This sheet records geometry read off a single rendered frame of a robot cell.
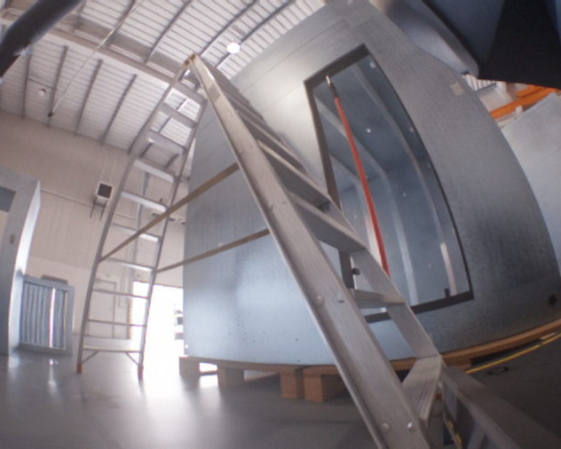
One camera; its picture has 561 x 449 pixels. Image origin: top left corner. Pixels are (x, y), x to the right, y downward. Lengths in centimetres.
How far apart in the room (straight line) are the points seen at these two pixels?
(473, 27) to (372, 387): 47
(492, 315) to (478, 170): 60
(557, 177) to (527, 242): 408
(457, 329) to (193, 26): 860
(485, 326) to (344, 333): 80
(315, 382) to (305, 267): 89
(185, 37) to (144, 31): 136
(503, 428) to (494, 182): 107
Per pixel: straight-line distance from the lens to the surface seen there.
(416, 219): 488
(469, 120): 137
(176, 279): 1153
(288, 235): 48
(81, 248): 1064
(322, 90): 349
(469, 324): 112
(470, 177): 122
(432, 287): 463
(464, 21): 34
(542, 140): 543
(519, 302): 114
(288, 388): 137
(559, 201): 510
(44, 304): 324
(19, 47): 96
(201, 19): 846
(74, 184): 1155
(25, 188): 272
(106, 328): 1040
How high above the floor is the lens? 37
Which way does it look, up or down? 24 degrees up
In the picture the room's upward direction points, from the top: 5 degrees counter-clockwise
